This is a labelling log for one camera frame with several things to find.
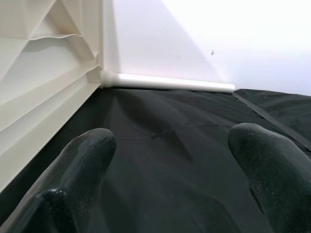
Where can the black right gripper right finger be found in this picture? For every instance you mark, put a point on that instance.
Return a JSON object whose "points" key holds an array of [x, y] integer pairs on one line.
{"points": [[279, 182]]}

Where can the white plastic table leg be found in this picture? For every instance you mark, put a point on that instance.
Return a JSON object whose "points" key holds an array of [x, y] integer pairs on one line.
{"points": [[170, 82]]}

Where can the white plastic table top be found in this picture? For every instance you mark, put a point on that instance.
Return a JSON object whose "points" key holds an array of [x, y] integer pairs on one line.
{"points": [[36, 85]]}

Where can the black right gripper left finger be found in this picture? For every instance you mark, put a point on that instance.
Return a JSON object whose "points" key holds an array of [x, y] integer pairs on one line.
{"points": [[68, 189]]}

